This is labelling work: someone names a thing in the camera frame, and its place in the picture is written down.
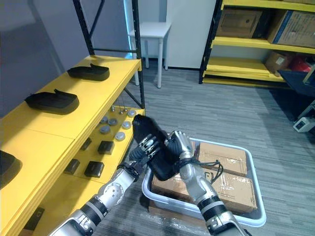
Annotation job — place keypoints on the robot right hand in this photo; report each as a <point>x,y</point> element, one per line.
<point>175,147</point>

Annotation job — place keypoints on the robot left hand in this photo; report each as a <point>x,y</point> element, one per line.
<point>138,156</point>

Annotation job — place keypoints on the black plastic housing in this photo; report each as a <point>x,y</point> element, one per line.
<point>147,127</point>
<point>53,102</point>
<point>88,72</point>
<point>8,167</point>

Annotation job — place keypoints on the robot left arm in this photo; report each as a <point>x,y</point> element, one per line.
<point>112,193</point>

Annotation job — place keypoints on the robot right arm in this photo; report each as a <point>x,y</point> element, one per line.
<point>197,186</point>

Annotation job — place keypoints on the yellow shelf rack black posts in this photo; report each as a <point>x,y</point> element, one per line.
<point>73,115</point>

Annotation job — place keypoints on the yellow shelf rack with boxes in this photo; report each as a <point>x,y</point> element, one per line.
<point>241,43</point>

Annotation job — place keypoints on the grey round disc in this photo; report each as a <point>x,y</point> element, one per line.
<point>131,113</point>
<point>120,136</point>
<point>104,119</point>
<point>112,122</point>
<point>126,125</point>
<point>104,129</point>

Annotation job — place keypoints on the small black box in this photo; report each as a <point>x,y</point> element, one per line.
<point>94,169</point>
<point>72,166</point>
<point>105,147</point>
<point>86,144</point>

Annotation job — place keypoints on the small metal pin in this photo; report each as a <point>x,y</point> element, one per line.
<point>113,109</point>
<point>125,109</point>
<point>120,110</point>

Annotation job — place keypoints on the large taped cardboard box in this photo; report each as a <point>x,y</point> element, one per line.
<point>233,194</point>

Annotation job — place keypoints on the grey plastic bin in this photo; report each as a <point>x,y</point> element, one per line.
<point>256,177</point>

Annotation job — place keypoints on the white small table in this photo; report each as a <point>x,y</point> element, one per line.
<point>153,30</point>

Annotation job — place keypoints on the white small device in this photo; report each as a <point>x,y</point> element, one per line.
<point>302,125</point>

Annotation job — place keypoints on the small brown cardboard box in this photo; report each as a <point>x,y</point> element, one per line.
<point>276,61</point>

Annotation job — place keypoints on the dark blue bin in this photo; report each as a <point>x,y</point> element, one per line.
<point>297,82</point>

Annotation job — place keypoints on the red bag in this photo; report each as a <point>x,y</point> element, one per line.
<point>301,64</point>

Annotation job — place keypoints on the cardboard box blue print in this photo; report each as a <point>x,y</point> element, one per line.
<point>295,29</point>

